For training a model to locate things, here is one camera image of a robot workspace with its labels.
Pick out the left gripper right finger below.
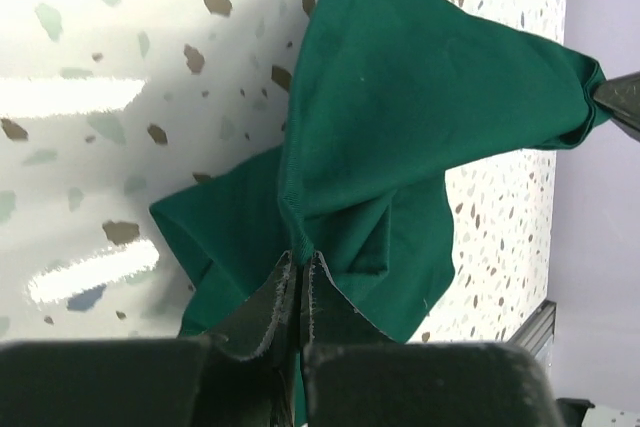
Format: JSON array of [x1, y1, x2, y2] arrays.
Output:
[[300, 253, 563, 427]]

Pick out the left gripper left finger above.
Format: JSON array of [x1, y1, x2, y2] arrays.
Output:
[[1, 253, 299, 426]]

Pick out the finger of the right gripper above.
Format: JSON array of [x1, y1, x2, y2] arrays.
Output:
[[593, 72, 640, 140]]

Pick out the green surgical cloth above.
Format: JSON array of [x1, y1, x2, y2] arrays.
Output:
[[150, 0, 607, 425]]

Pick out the aluminium rail frame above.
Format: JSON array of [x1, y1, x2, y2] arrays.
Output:
[[509, 300, 557, 370]]

